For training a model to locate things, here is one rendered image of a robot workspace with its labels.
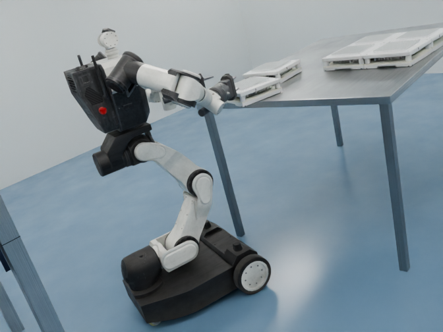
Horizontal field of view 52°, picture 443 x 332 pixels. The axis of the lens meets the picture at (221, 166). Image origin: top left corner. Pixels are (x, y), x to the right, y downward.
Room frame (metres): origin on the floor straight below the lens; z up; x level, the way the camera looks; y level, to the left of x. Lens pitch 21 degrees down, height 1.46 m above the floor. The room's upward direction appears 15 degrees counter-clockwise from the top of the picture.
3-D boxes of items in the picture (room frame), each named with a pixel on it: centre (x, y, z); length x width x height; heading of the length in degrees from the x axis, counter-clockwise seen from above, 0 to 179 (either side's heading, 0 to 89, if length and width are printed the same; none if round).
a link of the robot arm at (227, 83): (2.06, -0.10, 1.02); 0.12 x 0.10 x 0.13; 145
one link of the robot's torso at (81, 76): (2.06, 0.39, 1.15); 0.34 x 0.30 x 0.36; 24
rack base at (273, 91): (2.34, -0.24, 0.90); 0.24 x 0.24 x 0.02; 24
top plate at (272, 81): (2.34, -0.24, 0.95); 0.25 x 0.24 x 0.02; 24
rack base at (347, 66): (2.47, -0.85, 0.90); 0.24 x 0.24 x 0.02; 39
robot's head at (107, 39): (2.08, 0.33, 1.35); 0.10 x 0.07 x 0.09; 24
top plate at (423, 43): (2.27, -1.01, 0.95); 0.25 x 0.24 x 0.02; 39
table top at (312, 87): (2.67, -0.87, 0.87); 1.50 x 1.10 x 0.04; 135
